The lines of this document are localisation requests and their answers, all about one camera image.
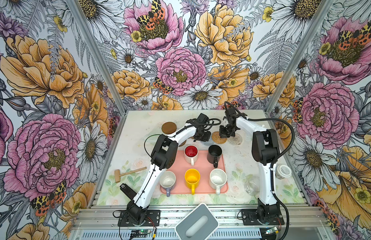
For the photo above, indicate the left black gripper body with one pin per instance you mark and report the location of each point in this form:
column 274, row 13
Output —
column 202, row 136

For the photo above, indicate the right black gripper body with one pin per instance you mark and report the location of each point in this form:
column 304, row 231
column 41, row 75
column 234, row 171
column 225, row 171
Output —
column 228, row 131

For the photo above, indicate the clear glass round coaster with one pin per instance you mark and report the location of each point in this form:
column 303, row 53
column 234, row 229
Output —
column 236, row 140

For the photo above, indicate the woven wicker round coaster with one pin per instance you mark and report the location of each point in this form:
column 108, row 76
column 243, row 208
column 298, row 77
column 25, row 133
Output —
column 217, row 139

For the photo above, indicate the black mug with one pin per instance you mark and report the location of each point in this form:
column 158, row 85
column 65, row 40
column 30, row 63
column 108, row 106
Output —
column 213, row 155

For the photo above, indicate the matte brown round coaster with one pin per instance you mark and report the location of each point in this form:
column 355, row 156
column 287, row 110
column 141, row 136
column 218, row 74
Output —
column 169, row 128

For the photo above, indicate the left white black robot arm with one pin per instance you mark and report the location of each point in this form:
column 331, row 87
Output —
column 162, row 157

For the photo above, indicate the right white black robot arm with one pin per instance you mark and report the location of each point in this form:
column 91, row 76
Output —
column 265, row 151

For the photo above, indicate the clear glass cup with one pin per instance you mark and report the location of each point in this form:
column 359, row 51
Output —
column 251, row 185

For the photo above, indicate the white mug red inside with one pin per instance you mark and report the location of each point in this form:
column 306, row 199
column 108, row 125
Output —
column 191, row 154

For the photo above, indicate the pink rectangular tray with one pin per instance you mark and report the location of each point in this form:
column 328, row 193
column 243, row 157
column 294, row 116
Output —
column 200, row 178

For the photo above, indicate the white mug front right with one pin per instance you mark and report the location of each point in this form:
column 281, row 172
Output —
column 217, row 179

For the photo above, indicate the yellow mug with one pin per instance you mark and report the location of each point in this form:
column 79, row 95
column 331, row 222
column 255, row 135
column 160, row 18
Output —
column 192, row 179

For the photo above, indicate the small wooden mallet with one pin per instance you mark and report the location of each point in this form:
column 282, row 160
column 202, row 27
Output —
column 118, row 174

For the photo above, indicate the black rectangular remote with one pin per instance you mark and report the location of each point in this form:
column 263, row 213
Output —
column 130, row 193

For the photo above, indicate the green circuit board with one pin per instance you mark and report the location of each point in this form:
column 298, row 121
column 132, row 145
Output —
column 139, row 233

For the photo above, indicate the white mug purple handle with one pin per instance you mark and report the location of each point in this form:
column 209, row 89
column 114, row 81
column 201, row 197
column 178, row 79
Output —
column 167, row 182

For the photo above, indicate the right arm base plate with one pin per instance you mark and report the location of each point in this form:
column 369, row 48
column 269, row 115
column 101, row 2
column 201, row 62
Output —
column 251, row 217

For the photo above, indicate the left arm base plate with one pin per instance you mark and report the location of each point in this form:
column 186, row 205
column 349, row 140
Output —
column 146, row 218

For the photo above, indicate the aluminium front rail frame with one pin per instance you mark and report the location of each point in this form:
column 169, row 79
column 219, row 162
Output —
column 305, row 223

